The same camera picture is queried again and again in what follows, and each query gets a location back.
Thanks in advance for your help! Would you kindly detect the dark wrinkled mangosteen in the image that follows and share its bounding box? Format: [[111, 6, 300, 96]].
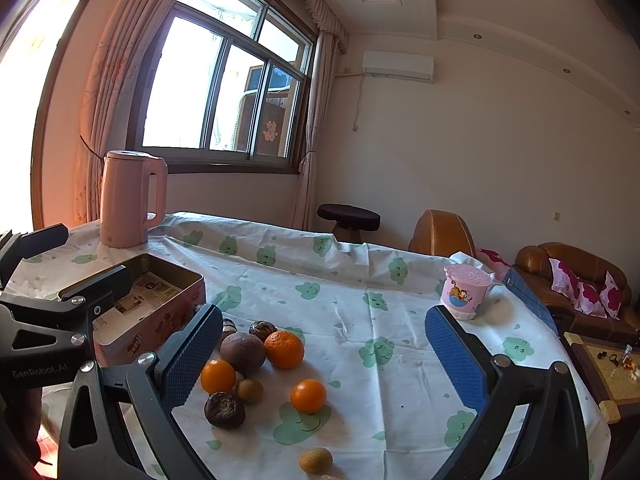
[[204, 391, 246, 429]]

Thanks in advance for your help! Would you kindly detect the large purple passion fruit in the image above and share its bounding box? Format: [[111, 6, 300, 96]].
[[219, 333, 266, 376]]

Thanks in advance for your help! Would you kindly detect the small dark wrinkled fruit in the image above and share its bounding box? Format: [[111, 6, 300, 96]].
[[248, 320, 278, 342]]

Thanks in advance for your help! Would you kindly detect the orange tangerine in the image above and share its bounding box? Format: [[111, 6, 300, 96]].
[[264, 330, 305, 370], [290, 379, 326, 414], [200, 359, 235, 394]]

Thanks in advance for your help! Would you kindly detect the small brown longan front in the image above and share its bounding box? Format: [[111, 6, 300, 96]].
[[298, 448, 333, 474]]

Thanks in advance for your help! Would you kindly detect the small brown longan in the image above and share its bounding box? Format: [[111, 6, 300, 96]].
[[298, 448, 333, 474], [235, 378, 264, 405]]

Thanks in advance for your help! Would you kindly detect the paper leaflet in box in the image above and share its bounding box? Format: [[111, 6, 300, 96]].
[[93, 272, 180, 338]]

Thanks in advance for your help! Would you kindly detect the pink tin box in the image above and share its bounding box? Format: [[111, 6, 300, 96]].
[[93, 254, 206, 366]]

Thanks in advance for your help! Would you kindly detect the wooden coffee table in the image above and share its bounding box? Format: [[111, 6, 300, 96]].
[[564, 332, 639, 425]]

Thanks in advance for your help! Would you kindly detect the small brown longan centre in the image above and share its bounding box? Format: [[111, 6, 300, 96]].
[[235, 378, 264, 405]]

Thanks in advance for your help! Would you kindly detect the pink electric kettle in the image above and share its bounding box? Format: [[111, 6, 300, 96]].
[[100, 151, 168, 248]]

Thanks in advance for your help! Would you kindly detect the orange tangerine back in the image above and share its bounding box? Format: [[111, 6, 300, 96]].
[[264, 330, 305, 370]]

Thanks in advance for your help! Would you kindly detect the pink floral cushion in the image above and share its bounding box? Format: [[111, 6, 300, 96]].
[[550, 258, 606, 318], [600, 272, 624, 320]]

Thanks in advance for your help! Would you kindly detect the pink cartoon cup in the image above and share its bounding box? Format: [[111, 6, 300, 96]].
[[440, 263, 498, 321]]

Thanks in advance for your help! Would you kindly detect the white green patterned tablecloth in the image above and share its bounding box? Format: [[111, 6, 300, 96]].
[[1, 212, 610, 479]]

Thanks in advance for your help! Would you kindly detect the brown leather sofa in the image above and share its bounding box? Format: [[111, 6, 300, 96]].
[[515, 242, 639, 344]]

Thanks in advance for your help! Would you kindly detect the pink curtain right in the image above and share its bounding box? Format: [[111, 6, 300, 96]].
[[291, 32, 340, 231]]

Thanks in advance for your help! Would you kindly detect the pink curtain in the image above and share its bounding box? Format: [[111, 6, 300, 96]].
[[73, 0, 176, 226], [291, 32, 340, 231]]

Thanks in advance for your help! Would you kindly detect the brown leather armchair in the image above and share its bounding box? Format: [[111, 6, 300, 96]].
[[408, 209, 476, 257]]

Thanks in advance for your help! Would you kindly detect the sliding glass window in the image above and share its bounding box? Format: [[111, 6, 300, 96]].
[[127, 0, 318, 174]]

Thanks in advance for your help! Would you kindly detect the dark round stool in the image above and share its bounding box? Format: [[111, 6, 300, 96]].
[[317, 204, 381, 244]]

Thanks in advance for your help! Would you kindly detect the pink curtain left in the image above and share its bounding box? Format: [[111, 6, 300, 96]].
[[73, 0, 176, 226]]

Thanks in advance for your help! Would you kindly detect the black kettle power cable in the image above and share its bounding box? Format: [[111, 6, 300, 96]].
[[78, 134, 104, 162]]

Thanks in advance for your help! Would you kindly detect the white wall air conditioner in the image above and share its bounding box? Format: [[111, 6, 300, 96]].
[[362, 51, 435, 84]]

